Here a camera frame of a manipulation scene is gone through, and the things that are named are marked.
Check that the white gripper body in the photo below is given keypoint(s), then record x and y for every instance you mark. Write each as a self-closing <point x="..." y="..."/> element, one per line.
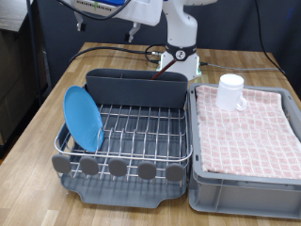
<point x="141" y="12"/>

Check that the white plastic mug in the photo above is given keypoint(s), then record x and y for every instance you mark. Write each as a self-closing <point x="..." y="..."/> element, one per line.
<point x="229" y="92"/>

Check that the wrist camera on blue mount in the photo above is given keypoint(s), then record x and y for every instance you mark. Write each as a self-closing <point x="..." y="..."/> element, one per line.
<point x="100" y="2"/>

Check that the black metal stand pole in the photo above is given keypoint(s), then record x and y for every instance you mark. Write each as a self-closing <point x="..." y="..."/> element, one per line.
<point x="34" y="47"/>

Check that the blue plastic plate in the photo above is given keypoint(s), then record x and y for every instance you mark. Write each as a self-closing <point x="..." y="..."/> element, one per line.
<point x="82" y="119"/>

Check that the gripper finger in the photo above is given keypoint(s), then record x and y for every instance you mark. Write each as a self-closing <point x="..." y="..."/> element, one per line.
<point x="80" y="22"/>
<point x="133" y="29"/>

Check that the brown cabinet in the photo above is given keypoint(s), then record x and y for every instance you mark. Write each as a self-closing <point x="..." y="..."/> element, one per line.
<point x="12" y="78"/>

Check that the grey plastic drain tray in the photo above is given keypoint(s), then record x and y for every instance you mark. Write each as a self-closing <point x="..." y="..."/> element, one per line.
<point x="125" y="193"/>

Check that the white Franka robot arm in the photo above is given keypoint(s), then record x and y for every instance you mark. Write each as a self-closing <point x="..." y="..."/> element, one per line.
<point x="182" y="28"/>

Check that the dark grey utensil holder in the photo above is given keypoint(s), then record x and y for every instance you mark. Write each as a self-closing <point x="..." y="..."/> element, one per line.
<point x="134" y="89"/>

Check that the grey plastic crate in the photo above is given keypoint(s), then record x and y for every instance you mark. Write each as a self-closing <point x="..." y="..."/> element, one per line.
<point x="244" y="197"/>

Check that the pink checked cloth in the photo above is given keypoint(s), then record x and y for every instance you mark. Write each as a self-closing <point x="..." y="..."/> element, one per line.
<point x="250" y="138"/>

